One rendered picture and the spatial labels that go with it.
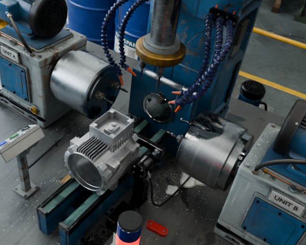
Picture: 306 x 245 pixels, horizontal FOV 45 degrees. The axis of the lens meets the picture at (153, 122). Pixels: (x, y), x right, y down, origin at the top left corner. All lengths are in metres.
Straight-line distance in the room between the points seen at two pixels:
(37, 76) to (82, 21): 1.86
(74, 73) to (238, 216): 0.82
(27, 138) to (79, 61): 0.40
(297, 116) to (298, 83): 2.96
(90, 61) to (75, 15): 1.94
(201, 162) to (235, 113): 0.76
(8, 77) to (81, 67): 0.38
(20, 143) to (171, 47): 0.60
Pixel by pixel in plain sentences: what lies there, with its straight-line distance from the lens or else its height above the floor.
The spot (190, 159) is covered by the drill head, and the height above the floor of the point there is 1.07.
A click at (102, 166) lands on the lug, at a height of 1.09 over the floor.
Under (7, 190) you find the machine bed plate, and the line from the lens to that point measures 1.54.
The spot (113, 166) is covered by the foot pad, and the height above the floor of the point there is 1.08.
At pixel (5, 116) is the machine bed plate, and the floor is 0.80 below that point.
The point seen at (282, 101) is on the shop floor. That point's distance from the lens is 3.72.
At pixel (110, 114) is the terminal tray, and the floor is 1.13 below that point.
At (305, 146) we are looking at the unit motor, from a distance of 1.16.
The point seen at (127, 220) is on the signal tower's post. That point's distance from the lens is 0.92.
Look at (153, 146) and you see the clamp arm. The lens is 1.37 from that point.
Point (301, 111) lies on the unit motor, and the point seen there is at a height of 1.36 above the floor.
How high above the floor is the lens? 1.98
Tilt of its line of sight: 40 degrees down
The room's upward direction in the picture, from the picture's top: 9 degrees clockwise
